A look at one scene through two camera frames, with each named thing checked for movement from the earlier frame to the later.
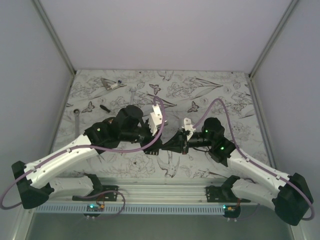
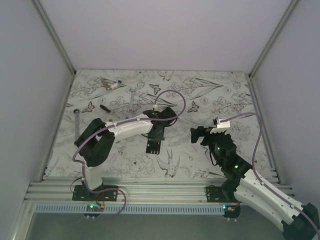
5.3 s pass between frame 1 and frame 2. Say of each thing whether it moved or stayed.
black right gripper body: moved
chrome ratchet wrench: stayed
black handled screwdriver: stayed
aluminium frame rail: stayed
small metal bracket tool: stayed
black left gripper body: moved
